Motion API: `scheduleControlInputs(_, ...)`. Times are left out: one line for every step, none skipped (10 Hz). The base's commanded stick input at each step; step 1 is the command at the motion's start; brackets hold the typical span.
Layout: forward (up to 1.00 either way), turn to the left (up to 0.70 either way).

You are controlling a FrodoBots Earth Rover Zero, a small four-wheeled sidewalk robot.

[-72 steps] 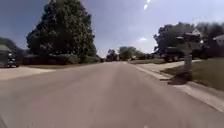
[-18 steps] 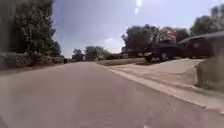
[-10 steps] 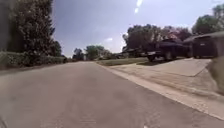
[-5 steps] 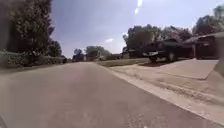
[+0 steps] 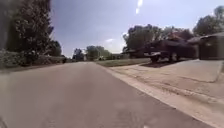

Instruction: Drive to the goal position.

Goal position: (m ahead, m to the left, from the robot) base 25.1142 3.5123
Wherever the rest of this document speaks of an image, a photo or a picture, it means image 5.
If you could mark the distant trees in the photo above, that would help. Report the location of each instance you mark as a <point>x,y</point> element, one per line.
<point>95,52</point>

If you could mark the hedge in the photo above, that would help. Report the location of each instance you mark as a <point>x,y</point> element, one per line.
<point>13,58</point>

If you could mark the grass strip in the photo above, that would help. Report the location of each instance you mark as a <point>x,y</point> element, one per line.
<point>20,68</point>

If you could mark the dark pickup truck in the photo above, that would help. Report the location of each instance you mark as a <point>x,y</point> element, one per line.
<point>170,50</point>

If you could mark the large dark tree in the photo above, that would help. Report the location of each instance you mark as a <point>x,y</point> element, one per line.
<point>30,26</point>

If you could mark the grey asphalt road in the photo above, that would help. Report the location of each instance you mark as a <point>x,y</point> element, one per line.
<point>66,96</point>

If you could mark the pale concrete kerb strip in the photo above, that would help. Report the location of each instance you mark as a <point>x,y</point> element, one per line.
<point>173,101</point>

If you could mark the pale concrete driveway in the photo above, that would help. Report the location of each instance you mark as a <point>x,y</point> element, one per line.
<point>186,71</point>

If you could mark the green grass lawn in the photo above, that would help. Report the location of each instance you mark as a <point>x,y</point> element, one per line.
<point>123,62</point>

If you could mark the group of trees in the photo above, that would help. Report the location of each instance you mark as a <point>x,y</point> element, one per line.
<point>143,36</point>

